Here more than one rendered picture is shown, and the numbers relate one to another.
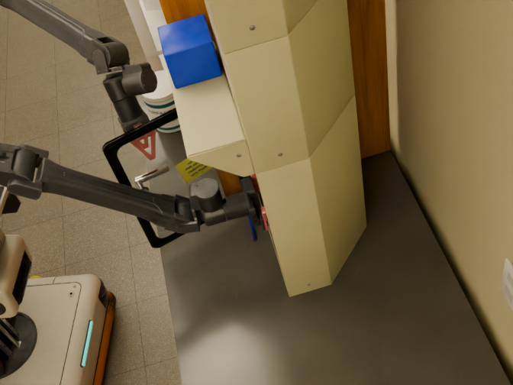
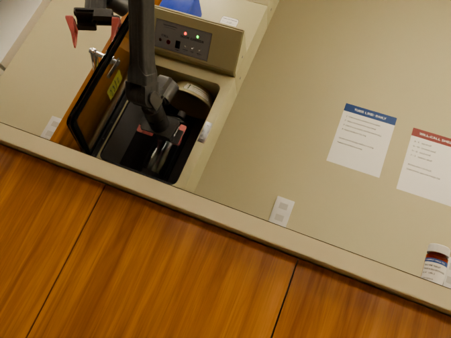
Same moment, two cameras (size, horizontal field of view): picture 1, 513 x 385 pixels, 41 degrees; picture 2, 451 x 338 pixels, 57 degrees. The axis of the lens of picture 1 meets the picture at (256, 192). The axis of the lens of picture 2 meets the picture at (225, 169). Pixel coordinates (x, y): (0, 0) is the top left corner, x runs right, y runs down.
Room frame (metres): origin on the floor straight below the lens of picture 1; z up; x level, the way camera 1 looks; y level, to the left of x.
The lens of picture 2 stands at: (0.54, 1.11, 0.75)
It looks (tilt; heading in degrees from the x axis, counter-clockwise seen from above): 18 degrees up; 284
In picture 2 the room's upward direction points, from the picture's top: 23 degrees clockwise
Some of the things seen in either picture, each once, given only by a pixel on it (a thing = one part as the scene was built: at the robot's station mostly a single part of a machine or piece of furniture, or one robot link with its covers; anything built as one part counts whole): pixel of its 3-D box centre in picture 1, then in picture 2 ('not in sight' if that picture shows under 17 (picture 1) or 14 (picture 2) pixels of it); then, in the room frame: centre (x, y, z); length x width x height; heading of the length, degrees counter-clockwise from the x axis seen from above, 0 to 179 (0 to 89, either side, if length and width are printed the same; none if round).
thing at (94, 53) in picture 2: not in sight; (100, 62); (1.17, 0.24, 1.20); 0.10 x 0.05 x 0.03; 107
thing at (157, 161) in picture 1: (184, 173); (112, 82); (1.16, 0.16, 1.19); 0.30 x 0.01 x 0.40; 107
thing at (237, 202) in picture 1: (239, 205); (158, 121); (1.04, 0.05, 1.17); 0.10 x 0.07 x 0.07; 1
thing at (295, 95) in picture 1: (301, 132); (185, 104); (1.06, -0.13, 1.32); 0.32 x 0.25 x 0.77; 1
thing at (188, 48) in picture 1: (189, 51); (180, 11); (1.14, 0.05, 1.55); 0.10 x 0.10 x 0.09; 1
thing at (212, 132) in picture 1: (208, 111); (192, 40); (1.06, 0.05, 1.46); 0.32 x 0.11 x 0.10; 1
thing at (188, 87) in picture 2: not in sight; (191, 98); (1.04, -0.11, 1.34); 0.18 x 0.18 x 0.05
